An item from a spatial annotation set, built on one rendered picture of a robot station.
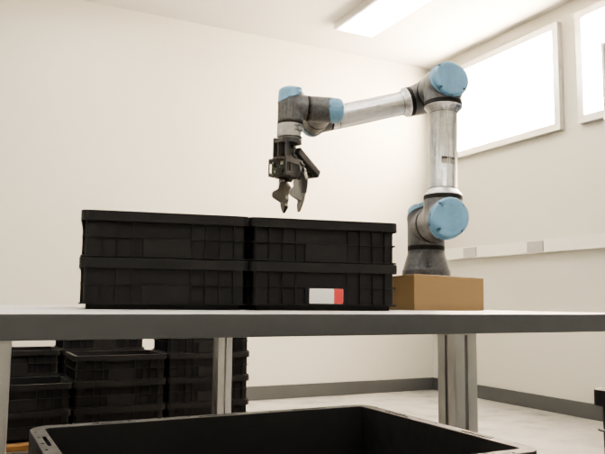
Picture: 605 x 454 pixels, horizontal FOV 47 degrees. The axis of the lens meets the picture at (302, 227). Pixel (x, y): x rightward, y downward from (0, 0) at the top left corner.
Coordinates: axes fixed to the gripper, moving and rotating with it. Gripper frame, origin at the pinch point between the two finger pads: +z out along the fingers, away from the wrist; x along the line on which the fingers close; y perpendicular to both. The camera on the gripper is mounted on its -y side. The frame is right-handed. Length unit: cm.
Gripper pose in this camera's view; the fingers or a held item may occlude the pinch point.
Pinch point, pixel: (293, 208)
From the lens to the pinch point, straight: 199.9
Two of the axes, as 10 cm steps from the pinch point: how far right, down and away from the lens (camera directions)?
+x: 7.5, -0.6, -6.6
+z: -0.2, 9.9, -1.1
